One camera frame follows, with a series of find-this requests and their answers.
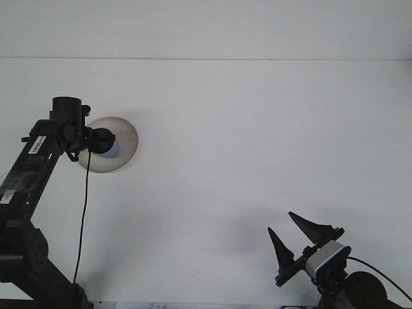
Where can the pale round plate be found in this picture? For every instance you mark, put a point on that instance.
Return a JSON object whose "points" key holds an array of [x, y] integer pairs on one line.
{"points": [[127, 141]]}

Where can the pale blue cup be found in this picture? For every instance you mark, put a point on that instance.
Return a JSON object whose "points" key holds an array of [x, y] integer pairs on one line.
{"points": [[115, 149]]}

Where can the grey camera box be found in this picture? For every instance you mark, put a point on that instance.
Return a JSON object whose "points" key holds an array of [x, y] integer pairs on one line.
{"points": [[325, 259]]}

